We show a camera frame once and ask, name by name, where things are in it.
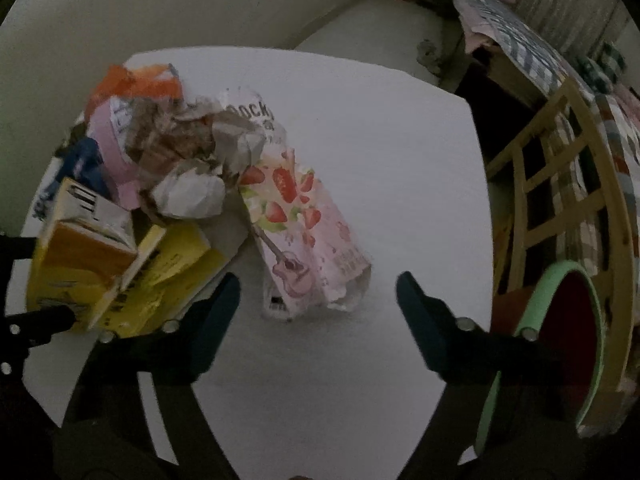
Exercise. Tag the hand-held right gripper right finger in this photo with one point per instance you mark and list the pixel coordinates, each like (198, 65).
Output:
(420, 325)

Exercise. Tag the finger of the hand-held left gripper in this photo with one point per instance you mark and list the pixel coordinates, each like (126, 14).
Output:
(40, 321)
(15, 247)

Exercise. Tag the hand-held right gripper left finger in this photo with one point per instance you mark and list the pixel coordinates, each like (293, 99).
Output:
(220, 320)

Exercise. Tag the yellow cardboard box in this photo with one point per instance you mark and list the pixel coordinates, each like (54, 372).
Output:
(165, 265)

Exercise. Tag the blue snack wrapper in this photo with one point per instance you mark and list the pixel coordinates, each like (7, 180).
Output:
(82, 160)

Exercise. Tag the pink strawberry snack box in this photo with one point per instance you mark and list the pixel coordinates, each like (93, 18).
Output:
(300, 230)

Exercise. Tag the white paper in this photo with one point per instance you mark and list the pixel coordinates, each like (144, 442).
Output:
(190, 195)

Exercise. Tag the green bin with red inside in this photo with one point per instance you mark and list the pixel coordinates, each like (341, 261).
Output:
(575, 340)

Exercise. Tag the brown printed paper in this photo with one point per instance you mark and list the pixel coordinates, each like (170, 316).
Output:
(175, 140)

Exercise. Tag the orange snack bag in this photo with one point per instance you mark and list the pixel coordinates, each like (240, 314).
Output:
(145, 85)

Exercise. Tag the wooden chair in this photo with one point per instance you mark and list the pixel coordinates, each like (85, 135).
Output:
(607, 200)

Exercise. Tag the pair of slippers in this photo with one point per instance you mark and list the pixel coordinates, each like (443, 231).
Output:
(430, 52)

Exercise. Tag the checkered quilt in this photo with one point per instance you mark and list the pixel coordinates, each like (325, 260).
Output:
(625, 130)

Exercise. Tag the blue plaid bedsheet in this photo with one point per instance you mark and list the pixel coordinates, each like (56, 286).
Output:
(525, 45)

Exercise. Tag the green plaid pillow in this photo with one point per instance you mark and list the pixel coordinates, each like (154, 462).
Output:
(607, 62)

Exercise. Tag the dark wooden bed frame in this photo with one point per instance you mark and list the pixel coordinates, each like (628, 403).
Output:
(480, 75)

